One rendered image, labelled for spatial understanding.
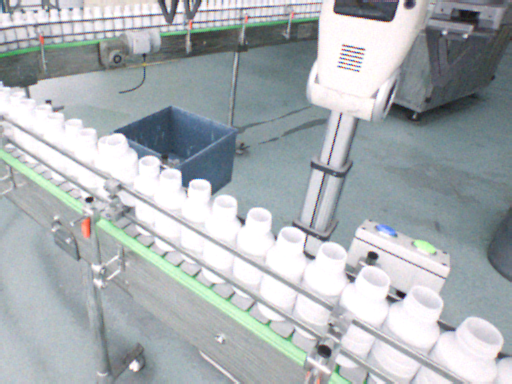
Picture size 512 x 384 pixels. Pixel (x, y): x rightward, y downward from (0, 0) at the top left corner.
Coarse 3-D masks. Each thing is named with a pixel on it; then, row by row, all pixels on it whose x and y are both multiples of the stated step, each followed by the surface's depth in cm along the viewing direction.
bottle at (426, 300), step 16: (416, 288) 47; (400, 304) 49; (416, 304) 45; (432, 304) 47; (384, 320) 50; (400, 320) 47; (416, 320) 46; (432, 320) 45; (400, 336) 47; (416, 336) 46; (432, 336) 46; (384, 352) 50; (400, 352) 48; (384, 368) 50; (400, 368) 49; (416, 368) 49
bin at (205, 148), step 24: (144, 120) 136; (168, 120) 148; (192, 120) 142; (144, 144) 141; (168, 144) 153; (192, 144) 147; (216, 144) 122; (192, 168) 115; (216, 168) 128; (216, 192) 135
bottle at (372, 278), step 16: (368, 272) 50; (384, 272) 49; (352, 288) 51; (368, 288) 47; (384, 288) 47; (352, 304) 49; (368, 304) 48; (384, 304) 49; (368, 320) 48; (352, 336) 51; (368, 336) 50; (352, 352) 52; (368, 352) 53
